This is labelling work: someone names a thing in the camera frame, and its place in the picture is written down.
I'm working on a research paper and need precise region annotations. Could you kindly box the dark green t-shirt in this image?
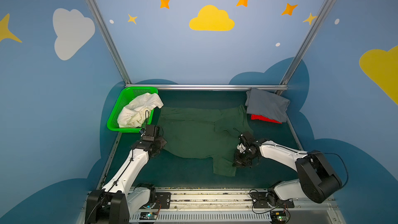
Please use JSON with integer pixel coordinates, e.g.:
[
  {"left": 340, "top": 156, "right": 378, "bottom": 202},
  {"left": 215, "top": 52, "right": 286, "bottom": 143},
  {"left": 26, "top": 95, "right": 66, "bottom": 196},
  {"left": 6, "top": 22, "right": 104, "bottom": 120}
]
[{"left": 158, "top": 105, "right": 253, "bottom": 177}]

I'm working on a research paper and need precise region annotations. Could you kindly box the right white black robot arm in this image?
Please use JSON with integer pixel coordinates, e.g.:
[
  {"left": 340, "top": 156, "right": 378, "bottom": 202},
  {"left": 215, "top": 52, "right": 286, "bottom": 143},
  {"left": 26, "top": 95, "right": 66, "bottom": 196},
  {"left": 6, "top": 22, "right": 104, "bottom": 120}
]
[{"left": 233, "top": 132, "right": 347, "bottom": 208}]

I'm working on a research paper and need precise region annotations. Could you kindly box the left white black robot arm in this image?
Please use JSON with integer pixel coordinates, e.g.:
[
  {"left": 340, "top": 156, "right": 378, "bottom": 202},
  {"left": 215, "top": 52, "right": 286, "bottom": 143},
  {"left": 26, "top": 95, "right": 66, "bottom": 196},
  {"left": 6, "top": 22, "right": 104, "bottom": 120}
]
[{"left": 85, "top": 124, "right": 167, "bottom": 224}]

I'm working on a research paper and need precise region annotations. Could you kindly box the cream white t-shirt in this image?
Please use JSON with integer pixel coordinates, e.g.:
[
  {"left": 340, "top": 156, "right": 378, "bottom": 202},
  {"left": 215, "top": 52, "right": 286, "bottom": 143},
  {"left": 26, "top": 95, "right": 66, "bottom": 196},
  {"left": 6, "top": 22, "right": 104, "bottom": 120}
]
[{"left": 117, "top": 93, "right": 164, "bottom": 128}]

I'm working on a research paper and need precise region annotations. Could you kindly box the folded red t-shirt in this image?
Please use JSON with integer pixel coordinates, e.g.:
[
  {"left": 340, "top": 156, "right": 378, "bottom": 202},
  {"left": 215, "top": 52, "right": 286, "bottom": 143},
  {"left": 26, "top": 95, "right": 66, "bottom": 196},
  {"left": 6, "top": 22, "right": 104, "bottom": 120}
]
[{"left": 250, "top": 115, "right": 282, "bottom": 124}]

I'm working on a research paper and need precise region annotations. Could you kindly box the folded grey t-shirt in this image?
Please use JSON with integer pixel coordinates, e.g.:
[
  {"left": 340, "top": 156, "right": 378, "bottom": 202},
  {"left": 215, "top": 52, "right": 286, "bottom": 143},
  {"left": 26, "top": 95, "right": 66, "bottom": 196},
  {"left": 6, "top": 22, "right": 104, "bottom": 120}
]
[{"left": 245, "top": 88, "right": 290, "bottom": 123}]

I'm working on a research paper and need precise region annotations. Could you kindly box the green plastic basket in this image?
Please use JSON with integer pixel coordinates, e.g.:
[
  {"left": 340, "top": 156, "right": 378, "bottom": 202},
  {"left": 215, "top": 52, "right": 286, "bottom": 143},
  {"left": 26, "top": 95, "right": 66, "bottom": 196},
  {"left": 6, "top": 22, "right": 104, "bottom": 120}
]
[{"left": 107, "top": 87, "right": 158, "bottom": 133}]

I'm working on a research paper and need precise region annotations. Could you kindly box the right small circuit board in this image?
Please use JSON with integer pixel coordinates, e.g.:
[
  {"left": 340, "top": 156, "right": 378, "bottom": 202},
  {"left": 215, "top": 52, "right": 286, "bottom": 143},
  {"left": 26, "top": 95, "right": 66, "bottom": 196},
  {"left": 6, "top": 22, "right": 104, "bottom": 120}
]
[{"left": 270, "top": 211, "right": 289, "bottom": 224}]

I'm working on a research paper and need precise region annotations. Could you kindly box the small circuit board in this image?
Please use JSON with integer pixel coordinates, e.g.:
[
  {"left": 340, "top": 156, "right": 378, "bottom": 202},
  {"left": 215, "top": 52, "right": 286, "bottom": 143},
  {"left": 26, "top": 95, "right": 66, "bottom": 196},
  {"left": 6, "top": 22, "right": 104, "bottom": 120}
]
[
  {"left": 140, "top": 212, "right": 158, "bottom": 221},
  {"left": 270, "top": 211, "right": 289, "bottom": 224}
]

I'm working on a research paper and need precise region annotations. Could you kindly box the left small circuit board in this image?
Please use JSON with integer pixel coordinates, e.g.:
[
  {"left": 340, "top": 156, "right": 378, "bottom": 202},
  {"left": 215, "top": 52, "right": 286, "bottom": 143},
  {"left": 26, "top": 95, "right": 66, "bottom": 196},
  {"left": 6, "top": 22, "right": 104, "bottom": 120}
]
[{"left": 140, "top": 212, "right": 158, "bottom": 221}]

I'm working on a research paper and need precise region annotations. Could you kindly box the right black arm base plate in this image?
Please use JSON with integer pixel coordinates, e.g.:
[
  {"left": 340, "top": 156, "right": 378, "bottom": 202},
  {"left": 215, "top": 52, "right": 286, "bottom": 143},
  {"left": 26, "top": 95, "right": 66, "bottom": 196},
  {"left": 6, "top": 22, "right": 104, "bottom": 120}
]
[{"left": 249, "top": 190, "right": 294, "bottom": 208}]

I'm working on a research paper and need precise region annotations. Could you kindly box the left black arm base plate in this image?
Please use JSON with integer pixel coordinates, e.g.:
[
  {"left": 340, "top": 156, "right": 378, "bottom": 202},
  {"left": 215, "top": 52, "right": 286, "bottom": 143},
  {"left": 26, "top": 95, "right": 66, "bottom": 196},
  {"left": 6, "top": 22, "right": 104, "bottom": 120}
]
[{"left": 140, "top": 192, "right": 171, "bottom": 210}]

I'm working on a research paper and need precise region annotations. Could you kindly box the horizontal aluminium back rail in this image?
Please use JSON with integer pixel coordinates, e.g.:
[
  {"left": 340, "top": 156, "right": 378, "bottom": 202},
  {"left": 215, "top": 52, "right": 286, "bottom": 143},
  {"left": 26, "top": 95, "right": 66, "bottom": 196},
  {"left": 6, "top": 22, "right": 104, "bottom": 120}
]
[{"left": 125, "top": 84, "right": 288, "bottom": 91}]

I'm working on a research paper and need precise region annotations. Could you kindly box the aluminium front mounting rail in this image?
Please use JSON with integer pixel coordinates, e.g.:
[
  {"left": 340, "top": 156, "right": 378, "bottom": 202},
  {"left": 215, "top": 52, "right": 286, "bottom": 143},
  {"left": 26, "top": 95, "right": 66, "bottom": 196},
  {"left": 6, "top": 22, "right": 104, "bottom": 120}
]
[{"left": 76, "top": 188, "right": 346, "bottom": 224}]

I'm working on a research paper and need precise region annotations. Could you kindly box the left diagonal aluminium post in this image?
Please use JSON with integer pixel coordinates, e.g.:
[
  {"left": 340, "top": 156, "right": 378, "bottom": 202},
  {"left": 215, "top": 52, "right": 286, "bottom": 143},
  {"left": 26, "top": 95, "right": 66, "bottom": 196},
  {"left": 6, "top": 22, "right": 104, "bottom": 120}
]
[{"left": 85, "top": 0, "right": 132, "bottom": 85}]

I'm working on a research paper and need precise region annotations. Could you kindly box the diagonal aluminium post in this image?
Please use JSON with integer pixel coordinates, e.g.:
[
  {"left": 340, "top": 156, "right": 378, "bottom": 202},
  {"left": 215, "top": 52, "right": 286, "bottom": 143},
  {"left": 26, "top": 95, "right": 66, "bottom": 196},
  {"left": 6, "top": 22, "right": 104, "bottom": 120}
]
[
  {"left": 279, "top": 0, "right": 337, "bottom": 89},
  {"left": 85, "top": 0, "right": 132, "bottom": 85}
]

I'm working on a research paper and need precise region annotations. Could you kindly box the right diagonal aluminium post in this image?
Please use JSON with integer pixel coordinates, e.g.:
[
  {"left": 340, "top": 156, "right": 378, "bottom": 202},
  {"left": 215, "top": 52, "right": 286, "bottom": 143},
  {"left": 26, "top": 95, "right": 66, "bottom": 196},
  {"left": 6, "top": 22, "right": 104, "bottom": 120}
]
[{"left": 279, "top": 0, "right": 337, "bottom": 89}]

